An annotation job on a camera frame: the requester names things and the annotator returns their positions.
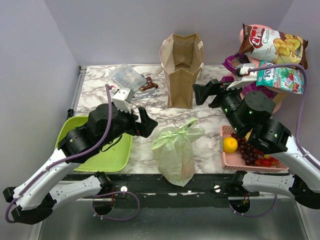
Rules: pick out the brown cassava chips bag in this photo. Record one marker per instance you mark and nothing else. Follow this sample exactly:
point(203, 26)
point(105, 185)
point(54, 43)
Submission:
point(273, 46)

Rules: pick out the purple snack bag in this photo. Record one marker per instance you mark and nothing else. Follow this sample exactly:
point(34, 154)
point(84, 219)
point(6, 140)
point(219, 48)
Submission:
point(231, 62)
point(263, 89)

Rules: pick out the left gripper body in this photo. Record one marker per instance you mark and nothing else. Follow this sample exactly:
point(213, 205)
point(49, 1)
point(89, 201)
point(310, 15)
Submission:
point(126, 124)

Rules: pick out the lime green tray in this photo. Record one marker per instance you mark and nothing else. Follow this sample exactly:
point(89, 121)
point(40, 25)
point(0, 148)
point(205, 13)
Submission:
point(113, 157)

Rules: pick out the red toy cherries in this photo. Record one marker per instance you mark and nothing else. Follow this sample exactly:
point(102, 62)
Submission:
point(265, 160)

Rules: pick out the brown paper bag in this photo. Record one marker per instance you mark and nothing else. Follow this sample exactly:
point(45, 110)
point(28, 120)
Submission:
point(182, 61)

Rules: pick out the yellow toy pear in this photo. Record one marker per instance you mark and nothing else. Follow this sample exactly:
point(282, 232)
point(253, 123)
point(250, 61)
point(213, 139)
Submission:
point(247, 136)

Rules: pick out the purple snack bag top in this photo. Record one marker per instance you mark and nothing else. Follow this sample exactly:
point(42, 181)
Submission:
point(231, 62)

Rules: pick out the pink plastic basket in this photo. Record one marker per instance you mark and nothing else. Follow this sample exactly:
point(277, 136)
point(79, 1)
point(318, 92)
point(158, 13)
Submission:
point(234, 161)

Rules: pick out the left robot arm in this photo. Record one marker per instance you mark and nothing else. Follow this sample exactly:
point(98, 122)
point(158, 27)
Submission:
point(36, 199)

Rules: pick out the clear plastic organizer box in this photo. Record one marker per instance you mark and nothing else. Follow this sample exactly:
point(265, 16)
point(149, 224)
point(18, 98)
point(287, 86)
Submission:
point(126, 77)

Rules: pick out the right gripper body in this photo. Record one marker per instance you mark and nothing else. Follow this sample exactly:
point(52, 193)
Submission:
point(228, 101)

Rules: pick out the silver wrench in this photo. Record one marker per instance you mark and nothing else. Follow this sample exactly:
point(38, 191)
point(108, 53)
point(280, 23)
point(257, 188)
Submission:
point(149, 94)

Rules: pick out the dark red toy grapes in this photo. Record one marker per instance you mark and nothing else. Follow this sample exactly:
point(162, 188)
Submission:
point(247, 152)

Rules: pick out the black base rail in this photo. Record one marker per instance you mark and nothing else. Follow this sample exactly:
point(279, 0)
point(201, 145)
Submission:
point(153, 191)

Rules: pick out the purple snack bag right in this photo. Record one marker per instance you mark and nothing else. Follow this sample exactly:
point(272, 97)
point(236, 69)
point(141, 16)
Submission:
point(263, 89)

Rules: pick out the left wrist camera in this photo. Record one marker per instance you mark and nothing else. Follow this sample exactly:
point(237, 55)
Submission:
point(122, 99)

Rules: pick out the teal Fox's candy bag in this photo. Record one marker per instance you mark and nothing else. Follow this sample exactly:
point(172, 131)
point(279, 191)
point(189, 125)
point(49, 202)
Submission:
point(282, 78)

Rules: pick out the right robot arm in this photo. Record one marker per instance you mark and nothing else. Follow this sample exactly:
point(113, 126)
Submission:
point(252, 115)

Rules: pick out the light green plastic grocery bag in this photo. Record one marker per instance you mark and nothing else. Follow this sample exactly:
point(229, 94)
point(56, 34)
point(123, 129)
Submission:
point(173, 152)

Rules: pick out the brown toy faucet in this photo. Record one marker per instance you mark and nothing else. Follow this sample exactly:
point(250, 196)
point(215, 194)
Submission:
point(149, 85)

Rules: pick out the yellow toy lemon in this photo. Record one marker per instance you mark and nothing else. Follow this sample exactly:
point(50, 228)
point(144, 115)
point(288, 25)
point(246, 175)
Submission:
point(229, 145)

